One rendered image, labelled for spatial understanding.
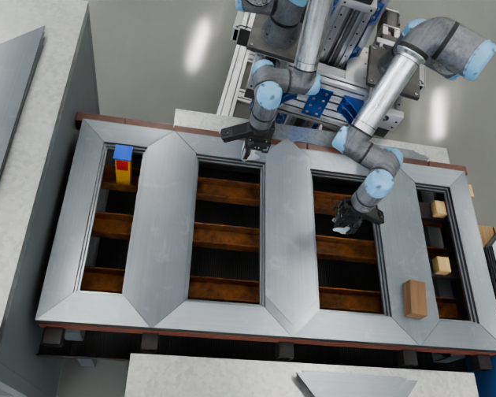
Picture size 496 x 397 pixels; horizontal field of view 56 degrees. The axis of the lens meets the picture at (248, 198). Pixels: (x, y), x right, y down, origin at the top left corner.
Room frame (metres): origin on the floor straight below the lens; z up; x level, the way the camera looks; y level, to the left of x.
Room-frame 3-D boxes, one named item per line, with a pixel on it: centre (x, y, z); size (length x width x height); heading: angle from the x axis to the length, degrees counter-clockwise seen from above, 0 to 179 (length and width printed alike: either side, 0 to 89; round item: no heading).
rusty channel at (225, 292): (0.64, -0.25, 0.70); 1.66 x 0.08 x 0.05; 110
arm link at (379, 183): (0.88, -0.34, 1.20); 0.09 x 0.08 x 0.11; 169
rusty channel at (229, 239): (0.84, -0.18, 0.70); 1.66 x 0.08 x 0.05; 110
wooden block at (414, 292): (0.76, -0.67, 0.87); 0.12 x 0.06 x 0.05; 14
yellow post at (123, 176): (0.82, 0.47, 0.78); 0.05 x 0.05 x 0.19; 20
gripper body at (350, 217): (0.87, -0.33, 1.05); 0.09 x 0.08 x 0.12; 109
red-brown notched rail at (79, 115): (1.19, -0.05, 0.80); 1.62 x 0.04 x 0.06; 110
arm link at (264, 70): (1.10, 0.09, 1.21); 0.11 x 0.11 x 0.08; 24
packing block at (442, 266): (0.98, -0.79, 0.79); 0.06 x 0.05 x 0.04; 20
